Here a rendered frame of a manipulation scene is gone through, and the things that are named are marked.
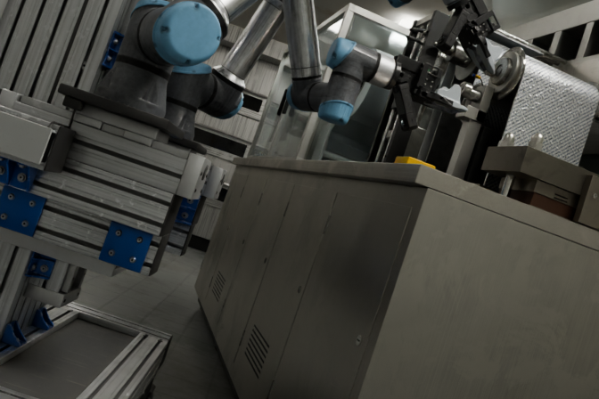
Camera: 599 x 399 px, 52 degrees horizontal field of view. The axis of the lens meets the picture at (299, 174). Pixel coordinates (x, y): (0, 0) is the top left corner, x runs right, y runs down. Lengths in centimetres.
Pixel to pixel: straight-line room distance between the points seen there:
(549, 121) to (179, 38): 98
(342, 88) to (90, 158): 57
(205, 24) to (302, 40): 37
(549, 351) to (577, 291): 14
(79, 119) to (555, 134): 116
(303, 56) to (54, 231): 69
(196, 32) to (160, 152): 25
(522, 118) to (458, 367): 67
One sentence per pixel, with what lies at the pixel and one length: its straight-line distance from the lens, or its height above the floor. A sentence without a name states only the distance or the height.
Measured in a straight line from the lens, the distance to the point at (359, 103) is 257.
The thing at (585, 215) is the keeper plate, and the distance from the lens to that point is 150.
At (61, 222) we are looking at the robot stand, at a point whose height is 55.
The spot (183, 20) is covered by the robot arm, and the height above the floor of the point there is 99.
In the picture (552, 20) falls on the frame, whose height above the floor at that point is 163.
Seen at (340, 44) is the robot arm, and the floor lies 112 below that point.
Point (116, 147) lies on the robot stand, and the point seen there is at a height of 73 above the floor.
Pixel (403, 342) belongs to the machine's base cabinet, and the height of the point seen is 55.
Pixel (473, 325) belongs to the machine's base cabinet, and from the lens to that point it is 134.
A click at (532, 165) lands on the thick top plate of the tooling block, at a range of 144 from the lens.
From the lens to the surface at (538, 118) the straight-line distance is 169.
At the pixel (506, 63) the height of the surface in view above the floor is 126.
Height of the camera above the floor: 74
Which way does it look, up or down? 3 degrees up
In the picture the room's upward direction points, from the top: 19 degrees clockwise
